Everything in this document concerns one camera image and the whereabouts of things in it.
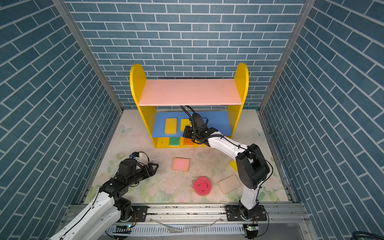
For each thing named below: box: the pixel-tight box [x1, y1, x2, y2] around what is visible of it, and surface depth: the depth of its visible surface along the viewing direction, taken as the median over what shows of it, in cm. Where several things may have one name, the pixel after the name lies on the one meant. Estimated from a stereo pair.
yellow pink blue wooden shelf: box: [130, 63, 250, 149], surface depth 77 cm
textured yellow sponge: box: [164, 118, 178, 135], surface depth 92 cm
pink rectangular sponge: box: [172, 157, 190, 172], surface depth 91 cm
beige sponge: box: [218, 174, 242, 195], surface depth 86 cm
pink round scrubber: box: [192, 176, 212, 196], surface depth 82 cm
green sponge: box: [169, 137, 180, 146], surface depth 100 cm
